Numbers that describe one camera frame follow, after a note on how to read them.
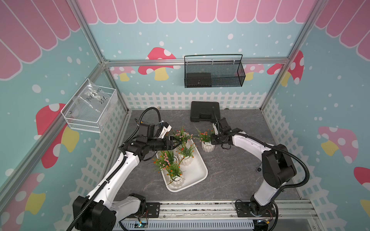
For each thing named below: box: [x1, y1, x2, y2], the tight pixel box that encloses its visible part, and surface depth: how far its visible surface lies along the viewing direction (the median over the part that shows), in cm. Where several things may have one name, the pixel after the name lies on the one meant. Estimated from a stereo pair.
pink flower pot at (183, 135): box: [173, 126, 196, 143], surface depth 89 cm
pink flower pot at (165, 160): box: [152, 150, 178, 170], surface depth 78 cm
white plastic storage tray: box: [156, 139, 209, 193], surface depth 85 cm
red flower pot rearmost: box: [194, 126, 216, 153], surface depth 91 cm
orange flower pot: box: [166, 163, 184, 189], surface depth 78 cm
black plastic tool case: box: [190, 101, 221, 123], surface depth 118 cm
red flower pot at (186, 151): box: [178, 141, 198, 167], surface depth 86 cm
